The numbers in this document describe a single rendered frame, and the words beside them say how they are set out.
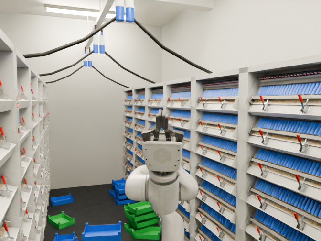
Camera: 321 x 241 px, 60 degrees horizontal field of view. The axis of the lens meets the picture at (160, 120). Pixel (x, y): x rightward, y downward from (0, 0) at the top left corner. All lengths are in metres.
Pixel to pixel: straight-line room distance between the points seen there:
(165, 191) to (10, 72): 0.96
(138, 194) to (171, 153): 0.17
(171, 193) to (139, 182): 0.10
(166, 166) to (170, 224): 0.56
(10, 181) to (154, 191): 0.86
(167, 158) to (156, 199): 0.14
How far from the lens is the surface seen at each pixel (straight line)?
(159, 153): 0.71
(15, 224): 1.56
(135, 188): 0.81
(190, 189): 1.22
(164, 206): 0.83
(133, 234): 3.33
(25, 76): 2.15
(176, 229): 1.27
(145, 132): 0.70
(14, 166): 1.48
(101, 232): 2.59
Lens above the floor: 1.52
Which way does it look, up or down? 4 degrees down
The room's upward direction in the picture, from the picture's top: straight up
